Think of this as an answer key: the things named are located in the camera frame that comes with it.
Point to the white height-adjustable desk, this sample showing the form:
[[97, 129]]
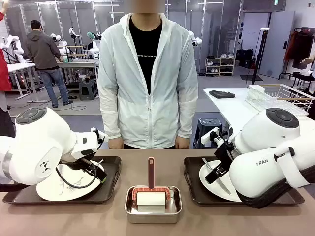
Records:
[[19, 67]]

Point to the white shoe rack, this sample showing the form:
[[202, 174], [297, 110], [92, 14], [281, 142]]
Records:
[[220, 66]]

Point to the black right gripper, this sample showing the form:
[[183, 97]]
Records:
[[225, 153]]

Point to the grey door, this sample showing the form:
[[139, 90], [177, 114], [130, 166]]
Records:
[[276, 49]]

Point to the silver table knife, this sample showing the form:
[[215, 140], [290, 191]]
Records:
[[222, 185]]

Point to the person's right forearm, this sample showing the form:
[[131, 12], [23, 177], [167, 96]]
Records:
[[110, 118]]

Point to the rectangular steel container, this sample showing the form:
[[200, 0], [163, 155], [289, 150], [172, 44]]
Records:
[[152, 217]]

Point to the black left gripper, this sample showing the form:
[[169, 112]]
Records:
[[78, 163]]

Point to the grey plastic stool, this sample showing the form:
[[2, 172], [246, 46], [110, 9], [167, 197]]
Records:
[[87, 89]]

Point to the person's left forearm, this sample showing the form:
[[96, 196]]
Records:
[[188, 118]]

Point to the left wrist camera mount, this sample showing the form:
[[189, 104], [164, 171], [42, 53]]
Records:
[[99, 137]]

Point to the dark blue plastic stool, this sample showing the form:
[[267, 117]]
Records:
[[208, 127]]

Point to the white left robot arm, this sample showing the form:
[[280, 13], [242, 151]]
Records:
[[44, 137]]

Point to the clear cutlery holder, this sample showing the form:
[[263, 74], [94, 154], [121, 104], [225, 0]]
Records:
[[256, 93]]

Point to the man in grey hoodie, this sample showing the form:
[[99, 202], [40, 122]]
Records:
[[43, 49]]

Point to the folded black cloth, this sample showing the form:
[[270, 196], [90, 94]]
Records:
[[221, 94]]

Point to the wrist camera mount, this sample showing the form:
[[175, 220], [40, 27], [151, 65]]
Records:
[[99, 137], [209, 137]]

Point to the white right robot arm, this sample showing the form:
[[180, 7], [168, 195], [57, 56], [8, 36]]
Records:
[[258, 172]]

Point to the black pole light stand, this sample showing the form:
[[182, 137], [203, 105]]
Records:
[[261, 54]]

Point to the person in white jacket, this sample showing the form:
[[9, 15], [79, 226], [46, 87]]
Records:
[[147, 98]]

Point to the black clothes rack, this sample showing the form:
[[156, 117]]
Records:
[[301, 46]]

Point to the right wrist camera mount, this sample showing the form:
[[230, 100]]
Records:
[[209, 137]]

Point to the white side table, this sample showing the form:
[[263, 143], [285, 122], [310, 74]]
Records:
[[229, 108]]

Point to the person's left hand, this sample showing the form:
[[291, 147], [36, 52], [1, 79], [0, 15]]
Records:
[[182, 143]]

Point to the person's right hand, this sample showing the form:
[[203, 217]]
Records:
[[116, 143]]

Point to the black bags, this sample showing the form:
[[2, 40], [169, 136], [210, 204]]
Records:
[[244, 57]]

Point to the dark brown serving tray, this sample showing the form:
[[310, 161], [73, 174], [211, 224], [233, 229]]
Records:
[[192, 182], [112, 177]]

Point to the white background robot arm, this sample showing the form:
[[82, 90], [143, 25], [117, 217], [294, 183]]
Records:
[[14, 46]]

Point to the round white plate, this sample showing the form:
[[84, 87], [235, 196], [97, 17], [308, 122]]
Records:
[[49, 189], [209, 189]]

